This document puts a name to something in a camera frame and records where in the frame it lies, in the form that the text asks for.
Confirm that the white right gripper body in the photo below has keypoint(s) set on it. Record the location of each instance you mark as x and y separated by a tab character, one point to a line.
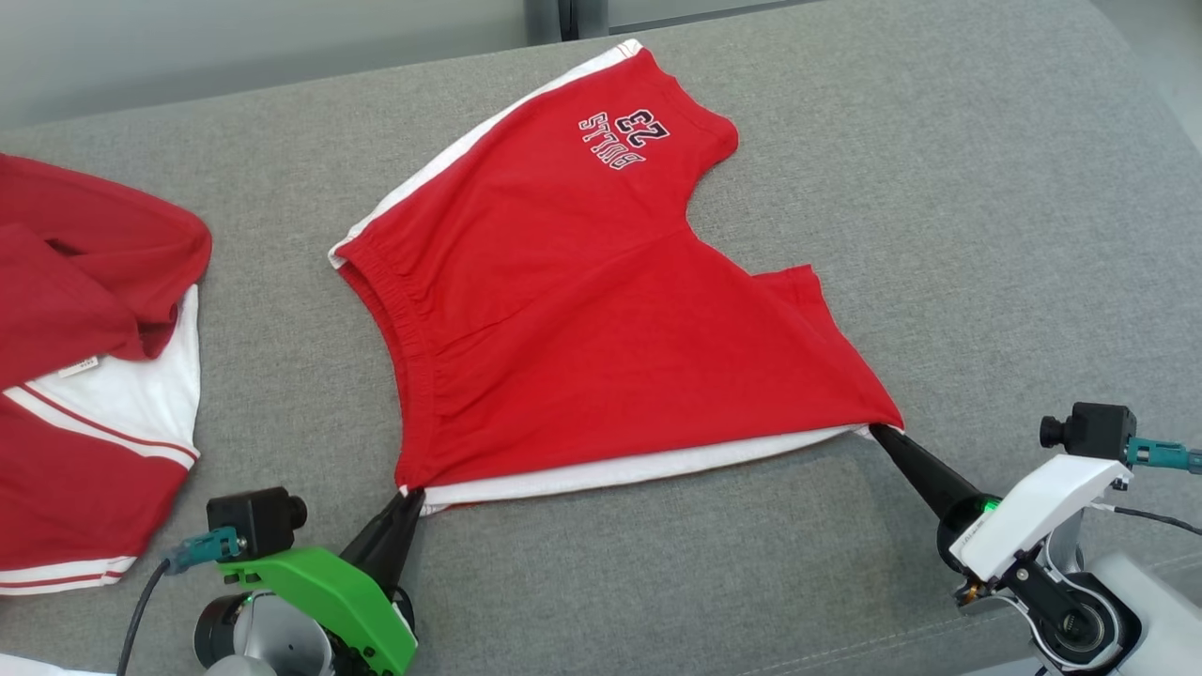
1042	512

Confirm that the grey double partition post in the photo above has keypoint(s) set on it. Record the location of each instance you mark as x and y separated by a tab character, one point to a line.
545	19

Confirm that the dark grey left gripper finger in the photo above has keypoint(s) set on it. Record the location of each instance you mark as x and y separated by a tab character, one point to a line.
390	549

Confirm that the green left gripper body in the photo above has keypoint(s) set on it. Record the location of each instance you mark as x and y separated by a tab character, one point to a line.
329	591

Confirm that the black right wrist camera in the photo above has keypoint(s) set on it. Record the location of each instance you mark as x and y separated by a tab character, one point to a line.
1094	430

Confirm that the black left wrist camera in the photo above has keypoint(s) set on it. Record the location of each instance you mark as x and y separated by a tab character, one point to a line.
254	521

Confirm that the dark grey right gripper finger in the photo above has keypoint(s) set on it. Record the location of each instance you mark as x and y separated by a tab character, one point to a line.
925	479

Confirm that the red and white jersey shirt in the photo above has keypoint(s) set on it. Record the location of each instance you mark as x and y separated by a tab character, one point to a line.
84	507

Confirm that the red shorts with Bulls print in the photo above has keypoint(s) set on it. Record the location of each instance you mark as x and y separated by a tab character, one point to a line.
582	310

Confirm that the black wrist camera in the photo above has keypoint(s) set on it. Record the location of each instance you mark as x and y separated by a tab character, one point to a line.
254	521
1094	430

